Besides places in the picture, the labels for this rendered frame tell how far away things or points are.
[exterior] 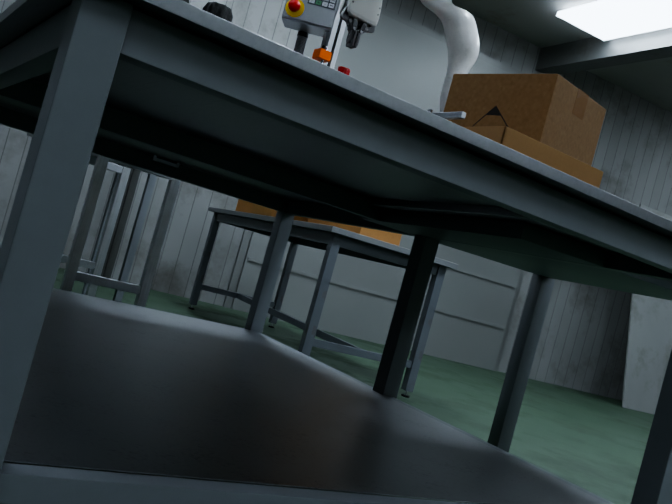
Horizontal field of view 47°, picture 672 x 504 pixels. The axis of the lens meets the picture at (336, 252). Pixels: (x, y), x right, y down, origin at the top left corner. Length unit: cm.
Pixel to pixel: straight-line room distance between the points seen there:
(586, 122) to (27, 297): 137
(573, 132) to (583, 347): 738
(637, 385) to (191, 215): 497
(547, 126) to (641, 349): 716
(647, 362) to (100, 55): 825
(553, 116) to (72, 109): 115
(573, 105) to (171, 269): 520
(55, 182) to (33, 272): 11
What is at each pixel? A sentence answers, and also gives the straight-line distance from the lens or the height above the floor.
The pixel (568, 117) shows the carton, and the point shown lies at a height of 105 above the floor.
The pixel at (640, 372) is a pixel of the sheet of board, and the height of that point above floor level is 39.
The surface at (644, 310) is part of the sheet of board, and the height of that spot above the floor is 105.
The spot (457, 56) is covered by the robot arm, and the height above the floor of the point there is 130.
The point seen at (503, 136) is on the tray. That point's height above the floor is 85.
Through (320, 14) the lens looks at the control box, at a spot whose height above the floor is 132.
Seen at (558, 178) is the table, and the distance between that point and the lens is 137.
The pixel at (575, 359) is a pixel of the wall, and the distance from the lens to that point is 915.
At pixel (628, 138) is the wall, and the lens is 938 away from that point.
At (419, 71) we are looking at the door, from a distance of 762.
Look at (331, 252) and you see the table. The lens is 393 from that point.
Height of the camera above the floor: 56
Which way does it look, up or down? 1 degrees up
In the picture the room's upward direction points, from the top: 15 degrees clockwise
